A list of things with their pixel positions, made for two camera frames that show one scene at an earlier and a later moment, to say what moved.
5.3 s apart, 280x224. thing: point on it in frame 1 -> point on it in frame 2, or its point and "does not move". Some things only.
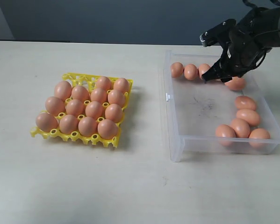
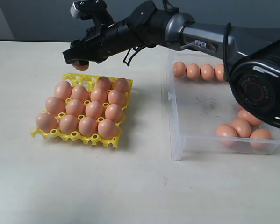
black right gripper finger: (226, 79) -> (81, 61)
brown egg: (63, 90) does not move
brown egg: (115, 96) does not move
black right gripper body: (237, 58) -> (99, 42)
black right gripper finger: (217, 71) -> (79, 49)
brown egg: (104, 82) does not move
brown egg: (114, 112) does not move
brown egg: (68, 124) does not move
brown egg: (80, 93) does not move
